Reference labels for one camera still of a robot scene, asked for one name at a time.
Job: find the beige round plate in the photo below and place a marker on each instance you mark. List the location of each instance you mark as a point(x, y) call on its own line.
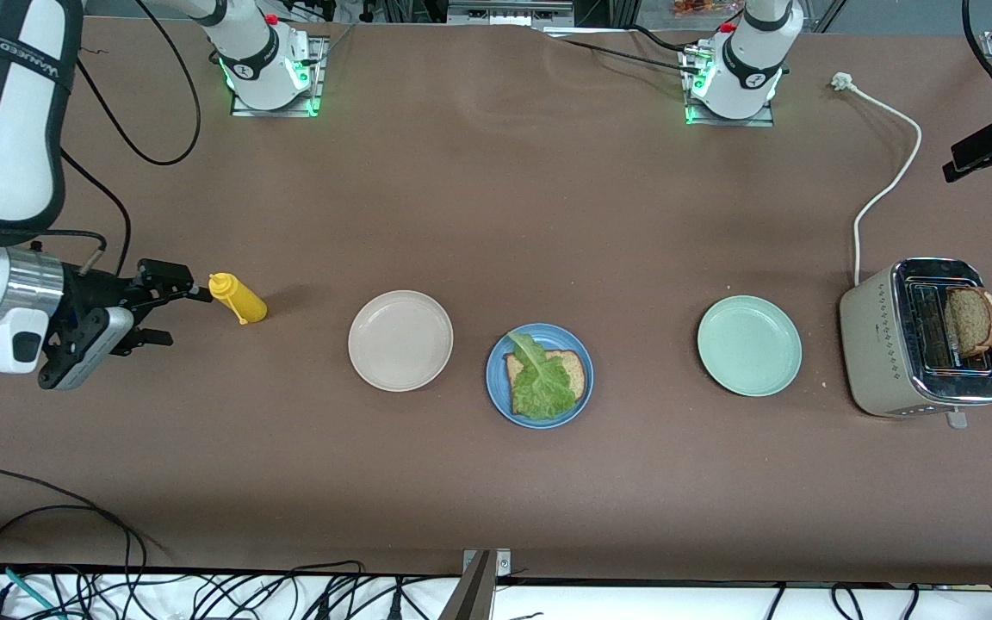
point(400, 341)

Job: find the pale green round plate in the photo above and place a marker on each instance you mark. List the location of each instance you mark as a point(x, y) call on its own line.
point(749, 346)

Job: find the yellow squeeze bottle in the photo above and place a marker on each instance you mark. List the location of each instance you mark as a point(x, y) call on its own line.
point(244, 301)

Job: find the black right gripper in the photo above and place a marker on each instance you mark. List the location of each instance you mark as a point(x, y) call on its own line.
point(93, 293)

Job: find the blue round plate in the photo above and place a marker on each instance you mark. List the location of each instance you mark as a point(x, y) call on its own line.
point(496, 379)

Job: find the grey metal bracket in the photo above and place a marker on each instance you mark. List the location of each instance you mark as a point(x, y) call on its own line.
point(483, 564)

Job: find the green lettuce leaf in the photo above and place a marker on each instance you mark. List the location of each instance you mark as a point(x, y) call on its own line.
point(543, 387)

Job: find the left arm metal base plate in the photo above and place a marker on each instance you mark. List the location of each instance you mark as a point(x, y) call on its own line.
point(728, 122)

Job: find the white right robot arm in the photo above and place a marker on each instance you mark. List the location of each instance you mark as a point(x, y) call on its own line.
point(5, 155)

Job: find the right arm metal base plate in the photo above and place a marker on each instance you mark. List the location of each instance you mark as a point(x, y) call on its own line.
point(276, 112)

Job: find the silver power strip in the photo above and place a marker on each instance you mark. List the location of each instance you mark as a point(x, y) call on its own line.
point(509, 12)

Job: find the orange background item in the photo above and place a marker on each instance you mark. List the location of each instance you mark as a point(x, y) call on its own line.
point(694, 7)

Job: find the brown bread slice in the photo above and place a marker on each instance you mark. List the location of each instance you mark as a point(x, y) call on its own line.
point(974, 323)
point(579, 370)

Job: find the beige steel toaster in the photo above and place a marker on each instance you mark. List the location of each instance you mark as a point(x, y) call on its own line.
point(879, 344)

